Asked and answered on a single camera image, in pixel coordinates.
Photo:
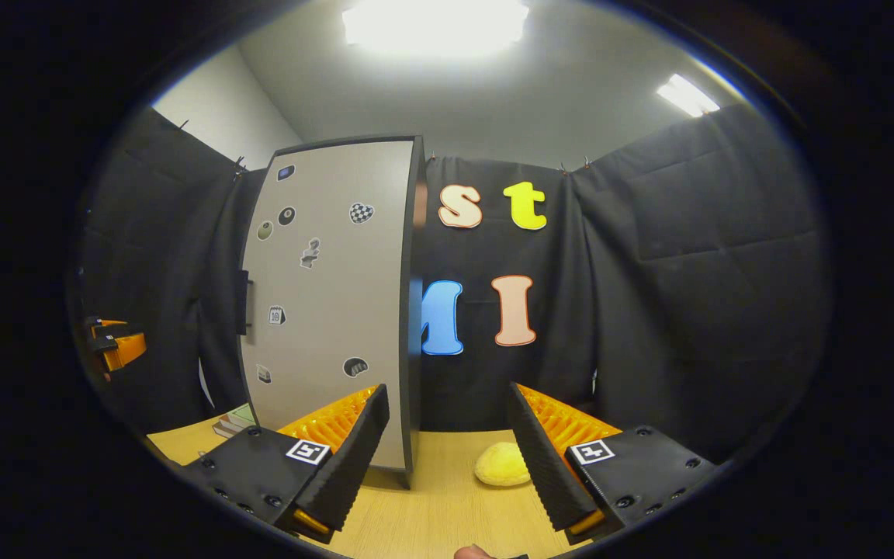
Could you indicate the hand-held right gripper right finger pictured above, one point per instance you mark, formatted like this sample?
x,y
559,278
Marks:
x,y
544,466

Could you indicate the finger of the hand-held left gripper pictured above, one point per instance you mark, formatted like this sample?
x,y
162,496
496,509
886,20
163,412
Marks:
x,y
105,345
104,326

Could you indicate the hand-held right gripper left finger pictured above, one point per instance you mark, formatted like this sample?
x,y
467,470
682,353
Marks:
x,y
354,462

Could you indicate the dark grey cabinet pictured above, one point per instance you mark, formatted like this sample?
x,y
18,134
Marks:
x,y
416,310

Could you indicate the green book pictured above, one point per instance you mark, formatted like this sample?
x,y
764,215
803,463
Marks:
x,y
243,414

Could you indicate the brown book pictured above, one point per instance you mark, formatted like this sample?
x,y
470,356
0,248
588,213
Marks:
x,y
226,426

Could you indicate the grey book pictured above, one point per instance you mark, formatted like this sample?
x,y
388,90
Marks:
x,y
220,433

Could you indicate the black backdrop cloth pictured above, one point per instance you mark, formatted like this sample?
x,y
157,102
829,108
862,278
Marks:
x,y
687,272

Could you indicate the ceiling light panel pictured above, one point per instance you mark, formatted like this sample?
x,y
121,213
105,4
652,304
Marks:
x,y
435,23
686,95

